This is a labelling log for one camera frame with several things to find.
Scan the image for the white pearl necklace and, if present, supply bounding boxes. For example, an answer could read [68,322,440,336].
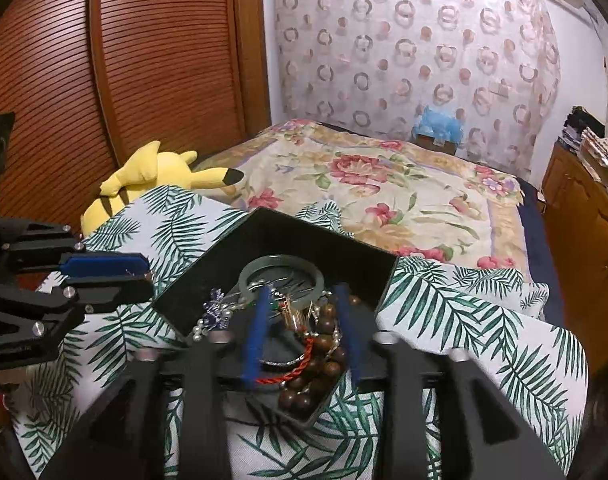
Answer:
[191,306,236,344]

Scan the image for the purple crystal hair ornament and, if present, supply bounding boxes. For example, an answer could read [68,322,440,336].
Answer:
[202,288,229,332]

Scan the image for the red cord bracelet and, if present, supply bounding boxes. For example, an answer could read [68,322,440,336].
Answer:
[255,335,316,387]

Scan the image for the silver wavy bangle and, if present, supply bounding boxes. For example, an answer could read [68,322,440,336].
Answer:
[260,340,305,368]

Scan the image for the green bead pendant chain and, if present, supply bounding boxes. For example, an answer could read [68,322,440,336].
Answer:
[230,282,265,313]

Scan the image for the brown wooden bead bracelet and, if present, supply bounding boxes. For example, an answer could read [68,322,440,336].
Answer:
[277,294,363,413]

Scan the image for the pale green jade bangle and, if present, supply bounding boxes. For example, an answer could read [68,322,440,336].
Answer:
[237,255,325,310]

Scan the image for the black square jewelry box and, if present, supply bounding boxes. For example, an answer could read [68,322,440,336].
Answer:
[154,208,400,430]

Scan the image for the palm leaf print cloth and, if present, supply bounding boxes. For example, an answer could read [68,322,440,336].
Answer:
[11,184,590,480]

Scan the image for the yellow Pikachu plush toy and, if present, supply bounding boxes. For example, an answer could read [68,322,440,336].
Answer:
[80,141,246,236]

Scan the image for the wooden louvered wardrobe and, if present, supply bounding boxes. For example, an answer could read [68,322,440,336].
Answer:
[0,0,270,226]

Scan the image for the floral bed quilt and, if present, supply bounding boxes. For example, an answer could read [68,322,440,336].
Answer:
[199,119,530,274]

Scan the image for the wooden sideboard cabinet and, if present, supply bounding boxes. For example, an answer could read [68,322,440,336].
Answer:
[542,144,608,373]

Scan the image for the blue plush toy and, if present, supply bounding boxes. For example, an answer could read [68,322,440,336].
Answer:
[412,106,464,146]

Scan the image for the folded clothes stack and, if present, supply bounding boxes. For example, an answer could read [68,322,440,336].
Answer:
[559,106,608,185]

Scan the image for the pink circle pattern curtain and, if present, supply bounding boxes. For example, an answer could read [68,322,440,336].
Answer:
[274,0,561,177]

